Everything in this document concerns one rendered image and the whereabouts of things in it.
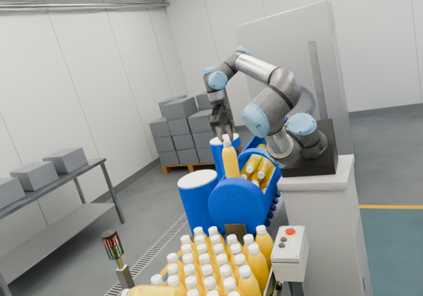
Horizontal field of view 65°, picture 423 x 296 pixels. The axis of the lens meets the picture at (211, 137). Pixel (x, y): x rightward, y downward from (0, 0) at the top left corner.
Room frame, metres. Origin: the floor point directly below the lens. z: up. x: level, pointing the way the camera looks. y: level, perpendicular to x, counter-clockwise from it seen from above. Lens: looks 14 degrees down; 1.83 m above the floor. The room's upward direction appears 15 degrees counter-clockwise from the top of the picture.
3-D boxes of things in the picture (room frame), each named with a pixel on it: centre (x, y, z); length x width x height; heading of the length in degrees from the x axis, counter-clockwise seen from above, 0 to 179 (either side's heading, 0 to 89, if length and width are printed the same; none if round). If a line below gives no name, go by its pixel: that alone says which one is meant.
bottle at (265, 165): (1.82, -0.26, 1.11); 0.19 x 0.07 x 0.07; 155
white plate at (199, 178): (2.15, 0.17, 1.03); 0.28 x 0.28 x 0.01
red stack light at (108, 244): (1.20, 0.49, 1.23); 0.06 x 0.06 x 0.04
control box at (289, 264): (1.09, -0.18, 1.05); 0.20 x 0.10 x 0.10; 155
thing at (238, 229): (1.40, 0.00, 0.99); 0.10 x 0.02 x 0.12; 65
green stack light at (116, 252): (1.20, 0.49, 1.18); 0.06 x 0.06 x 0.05
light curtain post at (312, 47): (2.61, -0.93, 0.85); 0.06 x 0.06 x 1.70; 65
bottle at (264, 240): (1.22, -0.10, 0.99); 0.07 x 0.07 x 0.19
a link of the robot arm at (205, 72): (1.56, -0.07, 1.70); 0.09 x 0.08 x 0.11; 8
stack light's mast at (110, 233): (1.20, 0.49, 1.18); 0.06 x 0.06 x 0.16
